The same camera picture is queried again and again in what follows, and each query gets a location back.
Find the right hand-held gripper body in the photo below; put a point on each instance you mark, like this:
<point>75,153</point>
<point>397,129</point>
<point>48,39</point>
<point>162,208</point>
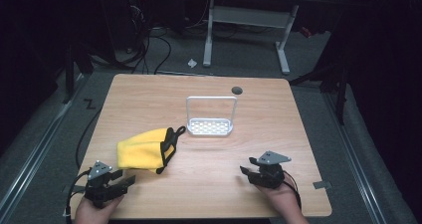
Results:
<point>270,174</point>

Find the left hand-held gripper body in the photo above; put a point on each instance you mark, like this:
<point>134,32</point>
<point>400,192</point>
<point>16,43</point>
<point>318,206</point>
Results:
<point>99,187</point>

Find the yellow towel with black trim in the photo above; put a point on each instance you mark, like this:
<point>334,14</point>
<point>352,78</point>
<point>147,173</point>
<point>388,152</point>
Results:
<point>141,151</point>

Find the person's left hand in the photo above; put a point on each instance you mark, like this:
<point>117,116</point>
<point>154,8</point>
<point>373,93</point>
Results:
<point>93,214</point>

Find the person's right hand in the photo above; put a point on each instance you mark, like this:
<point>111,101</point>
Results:
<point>285,204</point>

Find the black round table grommet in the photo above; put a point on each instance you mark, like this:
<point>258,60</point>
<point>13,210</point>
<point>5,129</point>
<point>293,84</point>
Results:
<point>237,90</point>

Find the black zigzag floor tape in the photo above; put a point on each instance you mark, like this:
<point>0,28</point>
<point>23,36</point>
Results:
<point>89,104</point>

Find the black stand leg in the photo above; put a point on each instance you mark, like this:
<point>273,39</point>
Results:
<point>341,94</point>
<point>69,74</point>

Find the crumpled white paper scrap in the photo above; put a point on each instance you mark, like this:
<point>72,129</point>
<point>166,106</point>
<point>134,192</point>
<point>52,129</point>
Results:
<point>192,63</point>

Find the small red object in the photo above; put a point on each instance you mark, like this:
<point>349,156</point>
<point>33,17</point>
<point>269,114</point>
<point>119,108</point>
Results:
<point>306,32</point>

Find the white-legged office desk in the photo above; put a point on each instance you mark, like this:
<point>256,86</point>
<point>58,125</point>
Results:
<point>249,16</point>

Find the aluminium floor rail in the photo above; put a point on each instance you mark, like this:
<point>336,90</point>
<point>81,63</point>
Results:
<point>351,157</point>
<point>36,147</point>

